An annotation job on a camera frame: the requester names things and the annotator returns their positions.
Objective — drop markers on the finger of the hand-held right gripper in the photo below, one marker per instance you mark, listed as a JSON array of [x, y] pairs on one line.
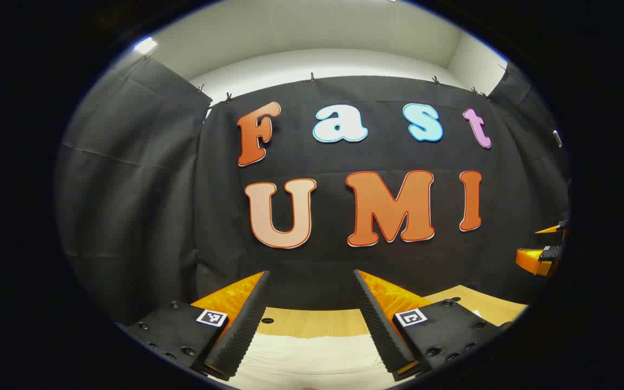
[[534, 259], [558, 227]]

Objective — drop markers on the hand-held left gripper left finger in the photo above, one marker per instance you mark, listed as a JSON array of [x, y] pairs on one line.
[[241, 325]]

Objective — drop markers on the white jeans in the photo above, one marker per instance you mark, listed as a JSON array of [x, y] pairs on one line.
[[312, 360]]

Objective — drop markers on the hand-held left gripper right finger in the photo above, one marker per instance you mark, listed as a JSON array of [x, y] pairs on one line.
[[379, 325]]

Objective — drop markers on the white ceiling light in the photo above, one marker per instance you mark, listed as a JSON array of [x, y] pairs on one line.
[[145, 45]]

